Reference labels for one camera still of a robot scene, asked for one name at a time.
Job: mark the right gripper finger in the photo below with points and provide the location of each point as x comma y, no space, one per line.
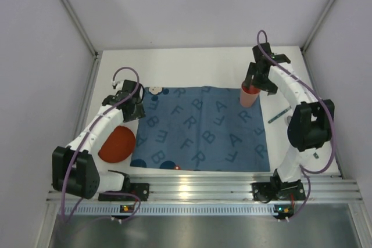
249,75
269,87

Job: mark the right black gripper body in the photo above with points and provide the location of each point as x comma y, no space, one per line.
257,78

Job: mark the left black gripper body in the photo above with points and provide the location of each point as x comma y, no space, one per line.
135,111

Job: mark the pink plastic cup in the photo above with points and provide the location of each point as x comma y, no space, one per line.
248,95

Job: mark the red plastic plate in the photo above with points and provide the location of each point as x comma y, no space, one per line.
119,145

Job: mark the blue letter-print cloth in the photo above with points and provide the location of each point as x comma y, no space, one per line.
200,129

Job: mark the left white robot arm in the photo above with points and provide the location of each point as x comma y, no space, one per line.
74,169

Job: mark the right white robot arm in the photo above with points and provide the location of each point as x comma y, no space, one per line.
309,127

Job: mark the green-handled fork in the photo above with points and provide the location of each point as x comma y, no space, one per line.
278,115

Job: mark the right aluminium frame post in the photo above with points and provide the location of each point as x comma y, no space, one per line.
325,11

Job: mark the aluminium frame post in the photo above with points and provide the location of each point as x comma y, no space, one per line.
68,7
325,11

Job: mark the left aluminium frame post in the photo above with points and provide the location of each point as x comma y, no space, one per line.
68,7

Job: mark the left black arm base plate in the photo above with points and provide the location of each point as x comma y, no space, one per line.
139,190

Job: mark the aluminium mounting rail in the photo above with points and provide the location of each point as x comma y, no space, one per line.
225,187

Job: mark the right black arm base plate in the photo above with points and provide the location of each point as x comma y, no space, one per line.
265,192

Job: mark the perforated cable duct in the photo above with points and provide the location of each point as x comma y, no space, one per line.
179,209

